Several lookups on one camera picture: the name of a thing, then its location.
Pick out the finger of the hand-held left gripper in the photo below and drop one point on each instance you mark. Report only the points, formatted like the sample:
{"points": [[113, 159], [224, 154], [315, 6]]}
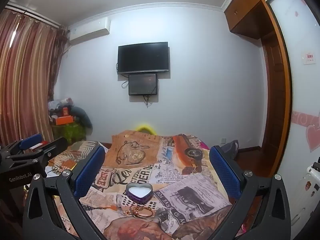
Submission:
{"points": [[57, 146], [31, 140]]}

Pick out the wooden overhead cabinet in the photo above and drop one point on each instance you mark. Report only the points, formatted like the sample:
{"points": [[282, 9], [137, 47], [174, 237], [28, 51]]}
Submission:
{"points": [[246, 7]]}

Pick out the purple heart-shaped tin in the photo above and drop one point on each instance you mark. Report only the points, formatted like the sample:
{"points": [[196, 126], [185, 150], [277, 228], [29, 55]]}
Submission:
{"points": [[139, 192]]}

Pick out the yellow plastic object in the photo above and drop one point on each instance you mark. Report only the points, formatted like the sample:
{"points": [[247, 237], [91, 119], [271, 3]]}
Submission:
{"points": [[146, 128]]}

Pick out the small red box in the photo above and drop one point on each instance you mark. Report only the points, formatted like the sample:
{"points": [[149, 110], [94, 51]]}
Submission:
{"points": [[65, 111]]}

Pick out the grey plush cushion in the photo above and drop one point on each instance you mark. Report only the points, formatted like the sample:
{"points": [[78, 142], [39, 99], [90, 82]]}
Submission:
{"points": [[83, 118]]}

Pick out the flat red box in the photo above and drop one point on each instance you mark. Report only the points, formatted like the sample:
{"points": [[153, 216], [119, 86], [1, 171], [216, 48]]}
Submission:
{"points": [[43, 143]]}

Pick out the pink cloth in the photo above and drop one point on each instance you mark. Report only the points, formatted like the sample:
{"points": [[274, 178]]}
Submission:
{"points": [[203, 145]]}

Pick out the small red white wall sticker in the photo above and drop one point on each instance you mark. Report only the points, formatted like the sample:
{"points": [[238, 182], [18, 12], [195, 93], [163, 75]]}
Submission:
{"points": [[309, 58]]}

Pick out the newspaper printed blanket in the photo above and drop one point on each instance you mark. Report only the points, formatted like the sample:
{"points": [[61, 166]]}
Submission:
{"points": [[155, 172]]}

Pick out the white air conditioner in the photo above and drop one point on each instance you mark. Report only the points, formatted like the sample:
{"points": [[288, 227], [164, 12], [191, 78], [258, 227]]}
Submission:
{"points": [[90, 30]]}

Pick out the white plastic appliance with stickers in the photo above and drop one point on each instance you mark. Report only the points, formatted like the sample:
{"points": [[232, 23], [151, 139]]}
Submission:
{"points": [[306, 192]]}

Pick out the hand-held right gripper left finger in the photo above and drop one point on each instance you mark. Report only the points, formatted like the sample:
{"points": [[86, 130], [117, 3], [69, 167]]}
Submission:
{"points": [[88, 173]]}

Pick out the white wall outlet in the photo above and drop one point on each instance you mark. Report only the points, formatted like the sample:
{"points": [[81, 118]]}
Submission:
{"points": [[223, 140]]}

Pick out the striped red curtain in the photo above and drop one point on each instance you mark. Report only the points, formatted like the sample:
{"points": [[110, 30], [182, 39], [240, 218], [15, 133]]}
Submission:
{"points": [[27, 80]]}

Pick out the white sliding door pink hearts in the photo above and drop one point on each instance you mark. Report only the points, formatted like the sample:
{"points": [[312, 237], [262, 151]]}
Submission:
{"points": [[302, 100]]}

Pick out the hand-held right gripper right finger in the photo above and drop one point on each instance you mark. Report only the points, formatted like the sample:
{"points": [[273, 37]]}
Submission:
{"points": [[225, 173]]}

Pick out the white plastic bags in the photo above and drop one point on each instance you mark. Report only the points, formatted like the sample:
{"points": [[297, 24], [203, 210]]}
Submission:
{"points": [[57, 103]]}

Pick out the orange box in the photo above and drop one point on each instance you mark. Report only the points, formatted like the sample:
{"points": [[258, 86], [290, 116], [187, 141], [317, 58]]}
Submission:
{"points": [[64, 120]]}

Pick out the white curtain rail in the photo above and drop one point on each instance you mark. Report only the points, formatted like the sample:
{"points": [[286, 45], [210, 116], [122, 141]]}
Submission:
{"points": [[35, 13]]}

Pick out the small black wall monitor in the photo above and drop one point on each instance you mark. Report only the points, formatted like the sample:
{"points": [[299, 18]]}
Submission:
{"points": [[143, 84]]}

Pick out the black wall television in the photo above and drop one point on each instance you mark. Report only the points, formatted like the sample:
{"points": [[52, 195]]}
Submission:
{"points": [[143, 57]]}

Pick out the dark bag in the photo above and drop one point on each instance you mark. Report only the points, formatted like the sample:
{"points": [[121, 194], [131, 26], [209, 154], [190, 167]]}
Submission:
{"points": [[231, 148]]}

